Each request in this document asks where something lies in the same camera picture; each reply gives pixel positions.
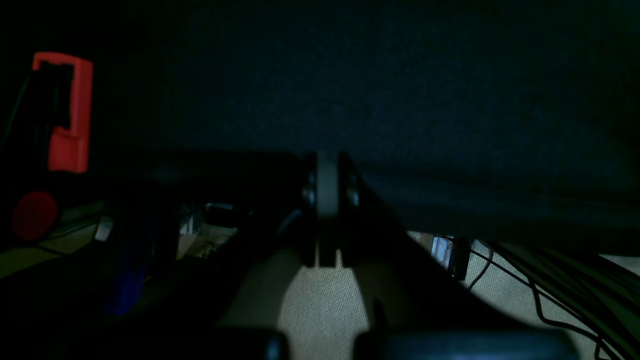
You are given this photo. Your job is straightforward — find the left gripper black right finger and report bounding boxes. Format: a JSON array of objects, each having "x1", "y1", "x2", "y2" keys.
[{"x1": 337, "y1": 152, "x2": 579, "y2": 360}]

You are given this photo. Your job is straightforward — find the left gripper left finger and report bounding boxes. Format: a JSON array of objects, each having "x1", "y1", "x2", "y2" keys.
[{"x1": 165, "y1": 152, "x2": 318, "y2": 360}]

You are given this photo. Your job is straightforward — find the right blue-red bar clamp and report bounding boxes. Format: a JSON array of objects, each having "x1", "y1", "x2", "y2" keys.
[{"x1": 1, "y1": 52, "x2": 151, "y2": 315}]

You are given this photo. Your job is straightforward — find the black table cloth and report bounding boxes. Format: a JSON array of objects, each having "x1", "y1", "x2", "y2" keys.
[{"x1": 1, "y1": 0, "x2": 639, "y2": 255}]

